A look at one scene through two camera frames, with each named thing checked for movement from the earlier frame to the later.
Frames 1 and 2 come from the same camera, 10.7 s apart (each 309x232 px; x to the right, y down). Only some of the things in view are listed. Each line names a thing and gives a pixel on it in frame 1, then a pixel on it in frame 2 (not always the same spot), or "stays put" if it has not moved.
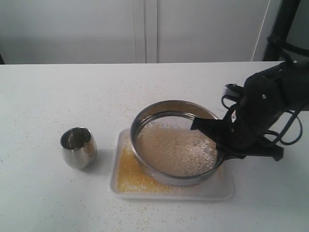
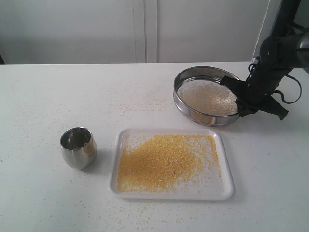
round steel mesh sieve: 164,149 -> 200,99
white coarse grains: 175,149 -> 207,97
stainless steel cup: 79,147 stays put
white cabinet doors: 56,32 stays put
